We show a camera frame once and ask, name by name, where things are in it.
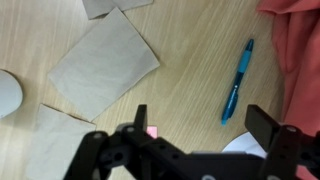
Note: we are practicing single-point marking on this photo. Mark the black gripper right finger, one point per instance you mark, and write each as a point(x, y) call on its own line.
point(263, 126)

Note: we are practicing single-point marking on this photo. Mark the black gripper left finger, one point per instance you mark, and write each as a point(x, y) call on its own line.
point(141, 116)

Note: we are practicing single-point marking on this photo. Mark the blue marker pen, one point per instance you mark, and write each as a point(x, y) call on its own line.
point(238, 81)

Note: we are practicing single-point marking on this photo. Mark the white mug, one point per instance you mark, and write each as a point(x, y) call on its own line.
point(8, 93)

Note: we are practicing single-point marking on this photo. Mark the brown paper napkin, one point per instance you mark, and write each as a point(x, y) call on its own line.
point(103, 63)
point(100, 6)
point(53, 143)

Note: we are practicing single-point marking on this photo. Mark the orange fleece blanket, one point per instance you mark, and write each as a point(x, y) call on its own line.
point(300, 50)

